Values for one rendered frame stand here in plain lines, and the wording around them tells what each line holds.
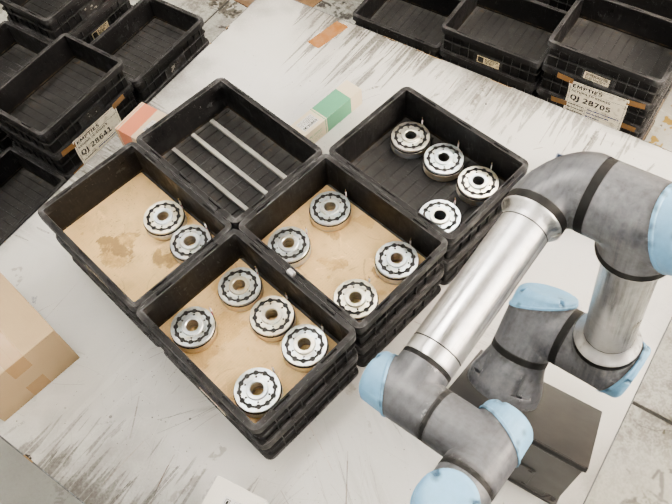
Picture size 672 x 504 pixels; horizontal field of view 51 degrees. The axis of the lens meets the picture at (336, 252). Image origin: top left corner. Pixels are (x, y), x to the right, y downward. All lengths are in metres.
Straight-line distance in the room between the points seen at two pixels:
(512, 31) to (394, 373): 2.15
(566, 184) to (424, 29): 2.10
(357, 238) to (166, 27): 1.60
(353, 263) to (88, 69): 1.48
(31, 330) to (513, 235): 1.16
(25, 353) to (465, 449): 1.13
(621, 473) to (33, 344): 1.75
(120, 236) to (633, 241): 1.25
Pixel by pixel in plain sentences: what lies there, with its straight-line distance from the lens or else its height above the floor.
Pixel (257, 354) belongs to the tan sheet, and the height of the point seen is 0.83.
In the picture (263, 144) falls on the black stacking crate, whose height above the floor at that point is 0.83.
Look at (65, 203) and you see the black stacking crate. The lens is 1.87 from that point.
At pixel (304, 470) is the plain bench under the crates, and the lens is 1.64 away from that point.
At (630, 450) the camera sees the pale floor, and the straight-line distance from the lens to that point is 2.49.
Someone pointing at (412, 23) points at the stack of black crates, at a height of 0.27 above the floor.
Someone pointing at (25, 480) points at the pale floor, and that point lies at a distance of 2.62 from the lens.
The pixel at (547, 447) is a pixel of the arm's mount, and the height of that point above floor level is 0.99.
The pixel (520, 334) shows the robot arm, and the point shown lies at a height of 1.04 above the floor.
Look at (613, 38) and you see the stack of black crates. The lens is 2.79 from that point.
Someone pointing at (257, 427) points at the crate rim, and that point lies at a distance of 1.44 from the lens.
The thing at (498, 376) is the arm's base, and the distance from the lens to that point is 1.42.
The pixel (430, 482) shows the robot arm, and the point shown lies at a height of 1.47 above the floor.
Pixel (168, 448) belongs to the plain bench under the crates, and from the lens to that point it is 1.71.
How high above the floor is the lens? 2.28
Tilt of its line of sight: 58 degrees down
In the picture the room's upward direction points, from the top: 7 degrees counter-clockwise
